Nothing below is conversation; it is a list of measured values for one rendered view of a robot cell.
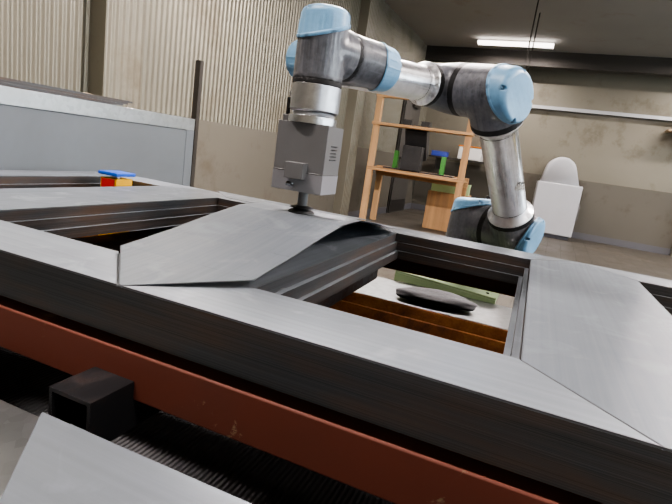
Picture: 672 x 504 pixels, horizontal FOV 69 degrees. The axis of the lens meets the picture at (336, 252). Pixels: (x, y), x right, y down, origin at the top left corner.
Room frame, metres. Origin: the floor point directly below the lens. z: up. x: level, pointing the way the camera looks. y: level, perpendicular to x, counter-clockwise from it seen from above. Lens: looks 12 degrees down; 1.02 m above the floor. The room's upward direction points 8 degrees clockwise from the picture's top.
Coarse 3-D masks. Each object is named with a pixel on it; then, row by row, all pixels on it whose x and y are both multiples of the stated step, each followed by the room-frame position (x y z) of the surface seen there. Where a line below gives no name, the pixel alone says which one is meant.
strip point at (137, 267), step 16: (128, 256) 0.52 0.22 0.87; (144, 256) 0.52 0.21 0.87; (160, 256) 0.53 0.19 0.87; (128, 272) 0.47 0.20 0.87; (144, 272) 0.48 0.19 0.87; (160, 272) 0.48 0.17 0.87; (176, 272) 0.48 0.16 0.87; (192, 272) 0.49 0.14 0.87; (208, 272) 0.49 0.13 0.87; (224, 272) 0.50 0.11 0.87
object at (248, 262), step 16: (144, 240) 0.58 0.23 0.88; (160, 240) 0.58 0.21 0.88; (176, 240) 0.59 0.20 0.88; (192, 240) 0.59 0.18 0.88; (208, 240) 0.60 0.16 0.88; (176, 256) 0.53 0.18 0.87; (192, 256) 0.54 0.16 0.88; (208, 256) 0.54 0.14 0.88; (224, 256) 0.55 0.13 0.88; (240, 256) 0.55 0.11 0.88; (256, 256) 0.56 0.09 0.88; (272, 256) 0.56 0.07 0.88; (240, 272) 0.50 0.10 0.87; (256, 272) 0.51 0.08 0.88
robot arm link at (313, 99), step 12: (300, 84) 0.75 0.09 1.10; (312, 84) 0.74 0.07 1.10; (300, 96) 0.75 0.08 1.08; (312, 96) 0.74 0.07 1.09; (324, 96) 0.75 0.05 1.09; (336, 96) 0.76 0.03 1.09; (300, 108) 0.75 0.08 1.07; (312, 108) 0.74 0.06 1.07; (324, 108) 0.75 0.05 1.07; (336, 108) 0.77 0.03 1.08
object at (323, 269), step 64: (0, 256) 0.49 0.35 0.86; (320, 256) 0.69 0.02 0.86; (384, 256) 0.92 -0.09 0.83; (448, 256) 0.97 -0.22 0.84; (512, 256) 0.93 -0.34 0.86; (128, 320) 0.43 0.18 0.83; (192, 320) 0.41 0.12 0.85; (512, 320) 0.62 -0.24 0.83; (320, 384) 0.36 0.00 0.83; (384, 384) 0.34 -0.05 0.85; (448, 384) 0.33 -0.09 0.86; (448, 448) 0.32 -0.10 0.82; (512, 448) 0.31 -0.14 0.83; (576, 448) 0.30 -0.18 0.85; (640, 448) 0.28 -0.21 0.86
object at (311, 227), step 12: (240, 204) 0.78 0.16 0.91; (216, 216) 0.70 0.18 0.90; (228, 216) 0.70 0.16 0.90; (240, 216) 0.71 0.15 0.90; (252, 216) 0.71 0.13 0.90; (264, 216) 0.72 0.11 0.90; (276, 216) 0.73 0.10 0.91; (288, 216) 0.73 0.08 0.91; (300, 216) 0.74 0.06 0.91; (276, 228) 0.67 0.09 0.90; (288, 228) 0.67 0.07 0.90; (300, 228) 0.68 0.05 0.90; (312, 228) 0.68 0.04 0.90; (324, 228) 0.69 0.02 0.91; (336, 228) 0.69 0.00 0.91
